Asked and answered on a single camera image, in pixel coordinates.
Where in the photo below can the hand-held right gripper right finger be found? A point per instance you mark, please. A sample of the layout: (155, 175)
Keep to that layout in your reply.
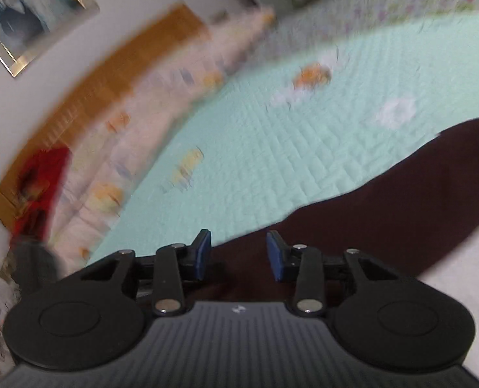
(274, 256)

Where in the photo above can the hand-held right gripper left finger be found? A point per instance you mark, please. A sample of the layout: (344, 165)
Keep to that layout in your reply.
(203, 254)

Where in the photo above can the brown and grey sweatshirt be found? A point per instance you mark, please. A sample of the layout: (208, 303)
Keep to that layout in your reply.
(385, 210)

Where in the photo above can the bee print quilted bedspread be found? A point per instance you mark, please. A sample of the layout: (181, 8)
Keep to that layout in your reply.
(263, 149)

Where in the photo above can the floral pillow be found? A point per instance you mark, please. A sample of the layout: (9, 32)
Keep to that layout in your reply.
(142, 129)

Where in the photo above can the dark grey cloth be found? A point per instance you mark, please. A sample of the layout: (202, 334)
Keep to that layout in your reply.
(37, 262)

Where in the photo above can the red cloth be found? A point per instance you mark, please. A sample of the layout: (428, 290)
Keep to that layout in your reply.
(41, 186)

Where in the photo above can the wooden headboard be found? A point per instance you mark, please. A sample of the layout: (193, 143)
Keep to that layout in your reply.
(102, 85)

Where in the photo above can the framed wall picture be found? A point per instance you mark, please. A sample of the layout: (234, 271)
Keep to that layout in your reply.
(21, 12)

